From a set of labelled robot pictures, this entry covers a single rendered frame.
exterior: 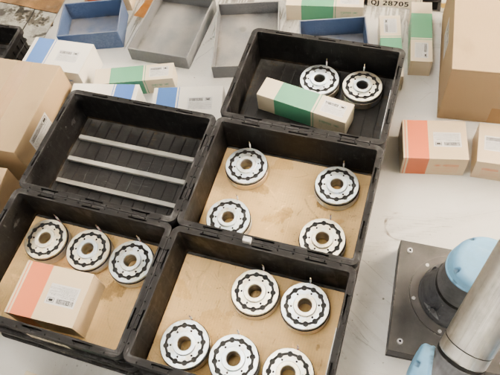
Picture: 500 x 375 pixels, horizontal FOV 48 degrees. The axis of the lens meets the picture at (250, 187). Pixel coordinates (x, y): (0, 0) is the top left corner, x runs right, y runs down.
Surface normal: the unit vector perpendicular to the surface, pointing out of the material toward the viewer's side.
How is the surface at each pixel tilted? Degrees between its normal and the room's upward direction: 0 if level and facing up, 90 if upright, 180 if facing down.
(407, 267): 4
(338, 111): 0
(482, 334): 44
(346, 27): 90
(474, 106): 90
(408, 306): 4
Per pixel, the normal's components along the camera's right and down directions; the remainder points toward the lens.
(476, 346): -0.32, 0.21
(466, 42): -0.10, -0.50
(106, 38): 0.00, 0.86
